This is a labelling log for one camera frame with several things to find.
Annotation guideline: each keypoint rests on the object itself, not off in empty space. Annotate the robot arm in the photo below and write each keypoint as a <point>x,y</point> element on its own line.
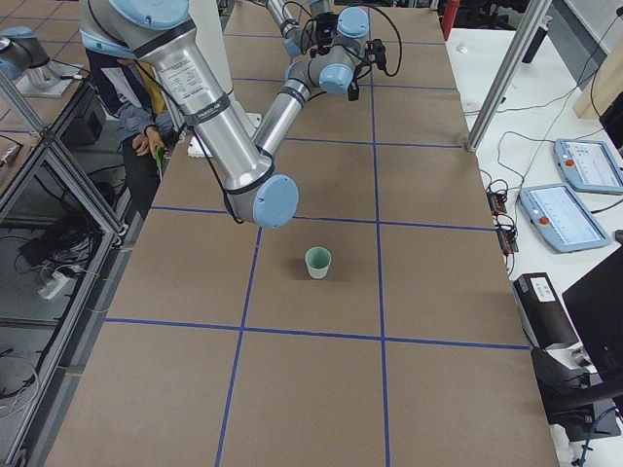
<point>163,34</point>
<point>296,35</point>

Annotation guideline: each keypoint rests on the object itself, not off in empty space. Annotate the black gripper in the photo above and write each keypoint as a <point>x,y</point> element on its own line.
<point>353,90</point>

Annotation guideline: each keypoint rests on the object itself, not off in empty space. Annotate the near blue teach pendant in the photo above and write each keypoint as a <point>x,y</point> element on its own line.
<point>562,219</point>

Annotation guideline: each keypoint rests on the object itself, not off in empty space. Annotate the aluminium frame post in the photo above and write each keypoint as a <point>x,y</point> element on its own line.
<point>532,18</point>

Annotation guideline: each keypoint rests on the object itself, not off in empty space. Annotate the black monitor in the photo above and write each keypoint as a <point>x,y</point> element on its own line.
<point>594,304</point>

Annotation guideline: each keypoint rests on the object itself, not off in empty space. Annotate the seated person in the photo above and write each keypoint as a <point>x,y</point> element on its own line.
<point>129,93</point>

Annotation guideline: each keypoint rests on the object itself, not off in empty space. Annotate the green scissors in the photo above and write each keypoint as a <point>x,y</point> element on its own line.
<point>160,160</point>

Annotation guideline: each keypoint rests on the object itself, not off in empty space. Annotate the green plastic cup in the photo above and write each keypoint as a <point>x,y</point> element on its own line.
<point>318,261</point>

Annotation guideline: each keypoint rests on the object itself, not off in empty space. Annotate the red cylinder bottle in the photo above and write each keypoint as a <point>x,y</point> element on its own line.
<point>449,17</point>

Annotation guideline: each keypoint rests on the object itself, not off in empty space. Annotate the blue teach pendant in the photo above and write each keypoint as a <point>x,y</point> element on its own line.
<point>588,166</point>
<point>562,219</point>

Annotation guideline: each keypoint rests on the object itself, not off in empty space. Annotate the far blue teach pendant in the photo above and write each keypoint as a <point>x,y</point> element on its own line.
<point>588,166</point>

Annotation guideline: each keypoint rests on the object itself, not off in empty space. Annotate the black power box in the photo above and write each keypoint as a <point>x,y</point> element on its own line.
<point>543,316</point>

